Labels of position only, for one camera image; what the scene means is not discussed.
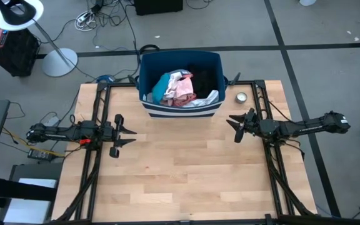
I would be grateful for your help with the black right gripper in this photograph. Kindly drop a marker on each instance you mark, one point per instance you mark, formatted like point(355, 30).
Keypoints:
point(252, 128)

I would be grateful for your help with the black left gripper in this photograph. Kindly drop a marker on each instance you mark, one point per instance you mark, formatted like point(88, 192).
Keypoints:
point(115, 134)

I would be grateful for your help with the white t-shirt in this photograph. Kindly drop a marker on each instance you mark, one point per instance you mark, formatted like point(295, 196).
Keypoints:
point(206, 101)

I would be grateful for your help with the grey-blue garment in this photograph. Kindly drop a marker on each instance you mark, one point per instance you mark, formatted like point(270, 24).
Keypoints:
point(148, 97)

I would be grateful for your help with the black garment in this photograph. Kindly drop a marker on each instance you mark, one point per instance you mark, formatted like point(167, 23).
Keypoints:
point(203, 81)

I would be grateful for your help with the teal sock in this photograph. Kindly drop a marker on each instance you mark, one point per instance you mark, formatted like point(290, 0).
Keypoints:
point(159, 89)

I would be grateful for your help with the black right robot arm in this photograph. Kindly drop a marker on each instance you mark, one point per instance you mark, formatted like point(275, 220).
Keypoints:
point(305, 126)

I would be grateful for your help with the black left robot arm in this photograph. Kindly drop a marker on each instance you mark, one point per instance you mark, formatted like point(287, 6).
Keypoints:
point(61, 132)

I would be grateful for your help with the round silver tin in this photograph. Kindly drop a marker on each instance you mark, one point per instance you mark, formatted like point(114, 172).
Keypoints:
point(241, 97)

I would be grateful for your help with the navy white-striped fabric basket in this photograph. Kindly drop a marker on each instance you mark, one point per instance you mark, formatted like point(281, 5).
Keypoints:
point(183, 111)

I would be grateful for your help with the grey power brick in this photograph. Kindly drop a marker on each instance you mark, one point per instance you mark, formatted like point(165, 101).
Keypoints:
point(52, 121)

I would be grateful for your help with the black power adapter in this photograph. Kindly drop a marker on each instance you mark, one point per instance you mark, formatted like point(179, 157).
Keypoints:
point(41, 154)

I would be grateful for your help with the white round lamp stand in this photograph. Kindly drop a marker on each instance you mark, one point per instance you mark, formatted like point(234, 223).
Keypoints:
point(59, 64)

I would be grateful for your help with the grey white cabinet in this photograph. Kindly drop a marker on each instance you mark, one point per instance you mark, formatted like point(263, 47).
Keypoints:
point(27, 197)

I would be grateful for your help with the white power strip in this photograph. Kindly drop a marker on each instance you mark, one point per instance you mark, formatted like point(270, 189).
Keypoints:
point(82, 18)

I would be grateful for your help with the black box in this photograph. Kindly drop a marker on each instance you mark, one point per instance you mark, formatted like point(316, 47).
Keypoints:
point(158, 6)

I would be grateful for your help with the black equipment case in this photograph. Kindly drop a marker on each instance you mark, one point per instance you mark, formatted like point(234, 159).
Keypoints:
point(16, 53)

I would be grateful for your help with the white object on floor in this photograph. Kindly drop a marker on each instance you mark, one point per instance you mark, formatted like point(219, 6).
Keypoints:
point(308, 2)

